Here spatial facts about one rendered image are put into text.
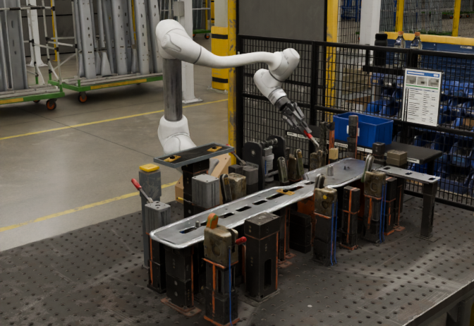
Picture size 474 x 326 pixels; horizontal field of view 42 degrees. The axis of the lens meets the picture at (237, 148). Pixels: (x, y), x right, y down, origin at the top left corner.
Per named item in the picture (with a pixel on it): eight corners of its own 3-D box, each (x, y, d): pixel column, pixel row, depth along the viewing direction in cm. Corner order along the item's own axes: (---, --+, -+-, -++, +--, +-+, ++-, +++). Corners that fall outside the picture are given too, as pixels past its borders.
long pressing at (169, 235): (183, 252, 216) (183, 249, 215) (143, 235, 231) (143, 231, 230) (387, 167, 312) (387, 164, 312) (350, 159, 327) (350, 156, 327)
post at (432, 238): (433, 242, 293) (438, 185, 285) (412, 236, 300) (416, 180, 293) (439, 238, 298) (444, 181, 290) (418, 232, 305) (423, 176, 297)
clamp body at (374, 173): (377, 247, 289) (381, 176, 279) (355, 240, 297) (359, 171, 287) (386, 241, 295) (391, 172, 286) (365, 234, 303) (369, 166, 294)
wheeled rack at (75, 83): (79, 105, 956) (70, -13, 908) (47, 96, 1025) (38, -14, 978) (175, 89, 1084) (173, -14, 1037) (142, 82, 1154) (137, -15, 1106)
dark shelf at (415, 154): (422, 165, 311) (422, 159, 311) (284, 135, 371) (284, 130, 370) (442, 156, 327) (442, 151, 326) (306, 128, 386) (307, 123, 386)
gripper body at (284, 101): (272, 107, 325) (283, 121, 322) (280, 97, 320) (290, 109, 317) (281, 105, 331) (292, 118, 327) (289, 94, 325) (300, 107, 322)
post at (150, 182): (152, 272, 264) (147, 174, 252) (141, 267, 269) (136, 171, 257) (165, 267, 269) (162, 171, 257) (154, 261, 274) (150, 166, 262)
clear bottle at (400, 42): (400, 68, 341) (403, 32, 336) (390, 67, 345) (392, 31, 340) (406, 67, 346) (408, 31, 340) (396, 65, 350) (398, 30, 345)
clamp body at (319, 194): (328, 269, 266) (331, 194, 257) (305, 261, 274) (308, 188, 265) (340, 262, 273) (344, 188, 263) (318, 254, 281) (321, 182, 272)
